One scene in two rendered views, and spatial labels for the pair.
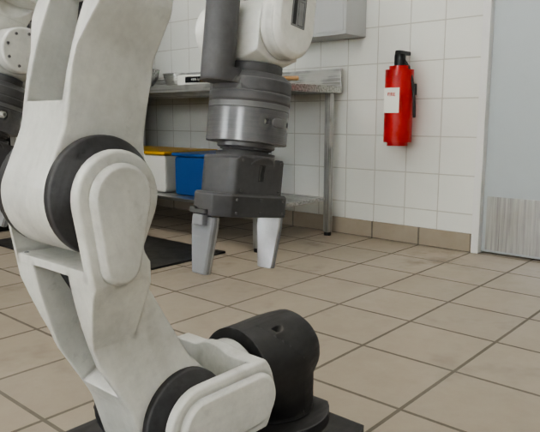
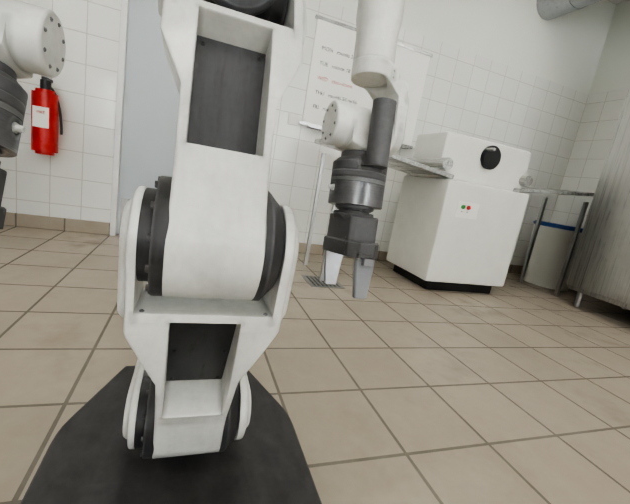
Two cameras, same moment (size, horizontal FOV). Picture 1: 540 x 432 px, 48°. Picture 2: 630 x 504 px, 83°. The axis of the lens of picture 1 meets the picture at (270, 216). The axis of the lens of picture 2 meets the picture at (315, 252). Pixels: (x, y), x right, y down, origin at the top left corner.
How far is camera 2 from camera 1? 0.71 m
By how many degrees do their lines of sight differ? 61
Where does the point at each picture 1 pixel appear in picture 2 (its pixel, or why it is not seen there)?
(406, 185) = (51, 186)
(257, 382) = not seen: hidden behind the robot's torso
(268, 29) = (399, 139)
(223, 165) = (370, 224)
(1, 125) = (14, 143)
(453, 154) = (94, 167)
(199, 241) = (363, 277)
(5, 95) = (20, 101)
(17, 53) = (49, 48)
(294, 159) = not seen: outside the picture
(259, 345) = not seen: hidden behind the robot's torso
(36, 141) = (223, 193)
